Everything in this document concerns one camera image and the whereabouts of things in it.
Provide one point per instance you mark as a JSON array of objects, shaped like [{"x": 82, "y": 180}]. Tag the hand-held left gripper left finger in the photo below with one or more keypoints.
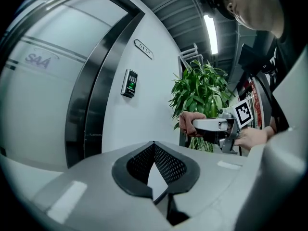
[{"x": 96, "y": 189}]

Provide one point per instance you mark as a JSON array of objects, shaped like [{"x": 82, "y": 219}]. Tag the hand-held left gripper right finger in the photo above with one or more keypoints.
[{"x": 211, "y": 172}]

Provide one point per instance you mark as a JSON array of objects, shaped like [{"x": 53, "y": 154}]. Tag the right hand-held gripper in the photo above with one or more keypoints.
[{"x": 244, "y": 114}]

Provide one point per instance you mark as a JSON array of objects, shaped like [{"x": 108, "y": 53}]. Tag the black keypad access terminal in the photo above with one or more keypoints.
[{"x": 130, "y": 83}]

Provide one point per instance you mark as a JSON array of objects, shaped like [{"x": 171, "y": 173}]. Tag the person's right forearm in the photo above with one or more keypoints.
[{"x": 271, "y": 132}]

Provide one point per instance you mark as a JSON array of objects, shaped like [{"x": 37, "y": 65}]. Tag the person's right hand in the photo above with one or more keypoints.
[{"x": 252, "y": 138}]

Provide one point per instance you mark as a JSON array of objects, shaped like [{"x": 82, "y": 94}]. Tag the green potted plant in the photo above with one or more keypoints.
[{"x": 199, "y": 88}]

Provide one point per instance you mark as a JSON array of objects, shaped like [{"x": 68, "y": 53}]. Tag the white metal rack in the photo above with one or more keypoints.
[{"x": 190, "y": 53}]

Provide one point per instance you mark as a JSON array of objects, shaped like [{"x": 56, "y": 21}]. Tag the long ceiling light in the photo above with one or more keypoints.
[{"x": 211, "y": 34}]

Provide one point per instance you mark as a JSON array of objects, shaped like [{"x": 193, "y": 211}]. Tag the door number plate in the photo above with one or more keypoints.
[{"x": 144, "y": 49}]

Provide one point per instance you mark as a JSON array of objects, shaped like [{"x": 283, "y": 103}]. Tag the frosted glass door with logo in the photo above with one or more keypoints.
[{"x": 48, "y": 93}]

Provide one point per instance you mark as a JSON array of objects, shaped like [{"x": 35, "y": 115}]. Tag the person's head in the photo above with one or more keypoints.
[{"x": 255, "y": 6}]

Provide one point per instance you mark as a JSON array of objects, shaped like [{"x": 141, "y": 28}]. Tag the red wall banner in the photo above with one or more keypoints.
[{"x": 256, "y": 100}]

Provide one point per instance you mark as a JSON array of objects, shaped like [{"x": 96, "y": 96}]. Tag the dark metal door frame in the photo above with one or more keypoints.
[{"x": 96, "y": 80}]

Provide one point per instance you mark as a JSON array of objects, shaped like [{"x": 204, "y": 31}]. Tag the black head-worn camera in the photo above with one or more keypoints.
[{"x": 221, "y": 1}]

